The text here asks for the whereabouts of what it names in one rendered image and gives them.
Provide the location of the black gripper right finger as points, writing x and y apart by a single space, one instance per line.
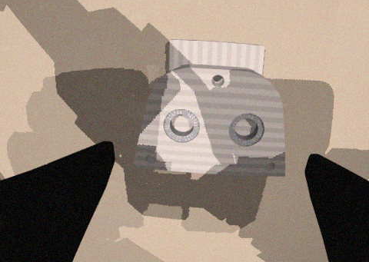
340 199

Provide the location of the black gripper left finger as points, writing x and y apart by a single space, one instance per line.
44 213

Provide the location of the grey housing plate with two holes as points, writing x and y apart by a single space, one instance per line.
212 146

